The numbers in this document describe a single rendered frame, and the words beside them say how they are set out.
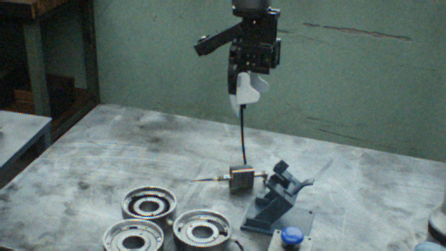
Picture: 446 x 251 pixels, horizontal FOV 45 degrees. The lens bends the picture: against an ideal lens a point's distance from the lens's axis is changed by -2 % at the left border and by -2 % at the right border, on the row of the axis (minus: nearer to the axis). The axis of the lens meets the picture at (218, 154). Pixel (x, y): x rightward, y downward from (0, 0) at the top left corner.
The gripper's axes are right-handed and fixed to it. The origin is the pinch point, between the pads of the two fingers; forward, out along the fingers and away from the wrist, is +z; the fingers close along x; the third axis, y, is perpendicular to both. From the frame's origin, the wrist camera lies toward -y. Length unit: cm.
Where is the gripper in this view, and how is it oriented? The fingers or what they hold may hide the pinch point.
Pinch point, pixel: (238, 105)
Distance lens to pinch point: 110.7
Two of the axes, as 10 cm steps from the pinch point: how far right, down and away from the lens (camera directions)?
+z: -0.1, 8.9, 4.5
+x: 3.7, -4.2, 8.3
